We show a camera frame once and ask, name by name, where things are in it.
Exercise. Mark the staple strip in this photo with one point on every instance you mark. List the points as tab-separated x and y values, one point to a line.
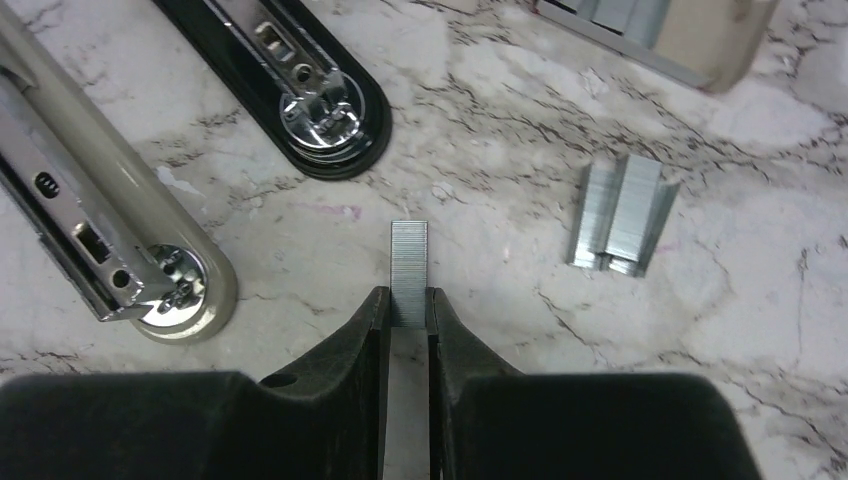
409	273

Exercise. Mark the loose staple strips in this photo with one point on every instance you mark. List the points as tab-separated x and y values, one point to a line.
622	211

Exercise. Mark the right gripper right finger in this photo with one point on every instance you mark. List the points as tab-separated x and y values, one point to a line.
489	420

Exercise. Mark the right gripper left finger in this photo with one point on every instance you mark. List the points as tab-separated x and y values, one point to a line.
323	416

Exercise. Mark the beige black stapler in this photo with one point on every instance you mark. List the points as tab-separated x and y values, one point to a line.
115	232

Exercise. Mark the beige staple box tray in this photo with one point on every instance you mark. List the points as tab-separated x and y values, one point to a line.
708	45

